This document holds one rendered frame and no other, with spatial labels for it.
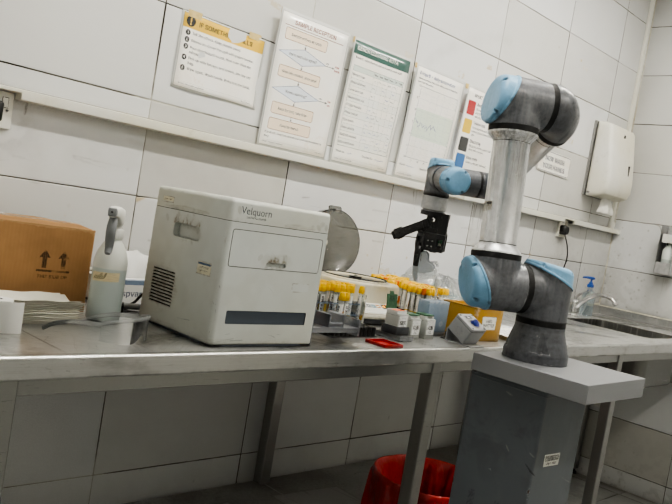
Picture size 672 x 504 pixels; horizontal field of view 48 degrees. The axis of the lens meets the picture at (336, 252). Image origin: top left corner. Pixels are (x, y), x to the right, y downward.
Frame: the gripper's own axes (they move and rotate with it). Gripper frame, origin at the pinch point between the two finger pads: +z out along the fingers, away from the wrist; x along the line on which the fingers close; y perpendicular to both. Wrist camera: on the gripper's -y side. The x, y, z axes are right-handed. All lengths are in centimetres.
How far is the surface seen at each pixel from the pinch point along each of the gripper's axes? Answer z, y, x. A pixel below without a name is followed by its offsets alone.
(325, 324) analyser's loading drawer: 8, -10, -54
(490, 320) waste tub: 9.3, 23.9, 7.0
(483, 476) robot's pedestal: 36, 31, -48
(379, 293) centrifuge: 7.0, -9.1, -0.8
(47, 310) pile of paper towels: 8, -54, -96
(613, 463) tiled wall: 103, 92, 196
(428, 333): 13.0, 8.9, -13.3
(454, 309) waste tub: 8.1, 12.9, 5.7
